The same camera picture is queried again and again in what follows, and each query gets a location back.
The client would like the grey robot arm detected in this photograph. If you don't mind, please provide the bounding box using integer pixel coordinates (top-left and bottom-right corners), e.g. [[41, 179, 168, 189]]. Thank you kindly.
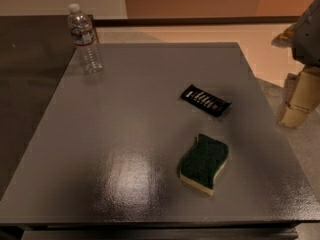
[[272, 0, 320, 128]]

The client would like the black rxbar chocolate wrapper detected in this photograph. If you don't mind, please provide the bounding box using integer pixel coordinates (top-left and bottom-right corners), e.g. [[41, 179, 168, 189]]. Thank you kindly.
[[181, 85, 230, 117]]

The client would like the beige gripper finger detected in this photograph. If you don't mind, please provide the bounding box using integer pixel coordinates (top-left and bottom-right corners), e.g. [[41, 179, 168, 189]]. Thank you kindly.
[[277, 65, 320, 128]]

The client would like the green and yellow sponge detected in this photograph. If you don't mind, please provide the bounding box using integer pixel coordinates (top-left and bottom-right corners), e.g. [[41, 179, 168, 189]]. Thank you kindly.
[[179, 134, 229, 196]]

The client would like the clear plastic water bottle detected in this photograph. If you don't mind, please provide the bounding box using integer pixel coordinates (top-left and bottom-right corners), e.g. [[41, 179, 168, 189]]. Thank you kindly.
[[67, 3, 103, 73]]

